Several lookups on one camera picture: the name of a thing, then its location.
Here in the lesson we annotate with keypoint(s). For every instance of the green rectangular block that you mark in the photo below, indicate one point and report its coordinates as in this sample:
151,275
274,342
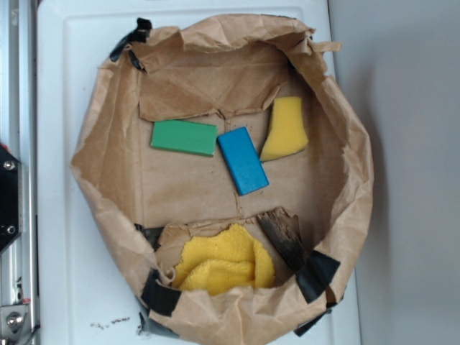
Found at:
184,136

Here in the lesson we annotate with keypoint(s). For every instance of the brown paper bag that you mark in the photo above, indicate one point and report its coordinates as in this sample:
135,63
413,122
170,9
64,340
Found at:
226,71

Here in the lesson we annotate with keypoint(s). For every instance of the yellow terry cloth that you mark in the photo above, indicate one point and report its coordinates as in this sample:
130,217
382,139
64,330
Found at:
233,258

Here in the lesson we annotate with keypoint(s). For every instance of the aluminium frame rail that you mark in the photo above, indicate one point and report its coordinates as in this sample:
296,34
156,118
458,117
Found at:
20,320

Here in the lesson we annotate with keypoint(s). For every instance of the yellow sponge with green backing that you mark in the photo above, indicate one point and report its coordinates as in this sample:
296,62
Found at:
286,133

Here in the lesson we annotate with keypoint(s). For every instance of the black bracket plate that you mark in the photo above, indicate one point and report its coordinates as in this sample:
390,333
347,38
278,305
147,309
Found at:
9,198

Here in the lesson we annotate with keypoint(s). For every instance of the blue rectangular block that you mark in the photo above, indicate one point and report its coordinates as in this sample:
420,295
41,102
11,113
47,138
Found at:
242,161

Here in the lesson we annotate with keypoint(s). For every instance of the dark wood bark piece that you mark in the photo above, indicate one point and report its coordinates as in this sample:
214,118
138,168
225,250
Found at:
283,230

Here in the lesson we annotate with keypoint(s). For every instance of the white plastic tray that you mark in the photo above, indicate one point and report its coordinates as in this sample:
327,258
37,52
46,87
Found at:
84,299

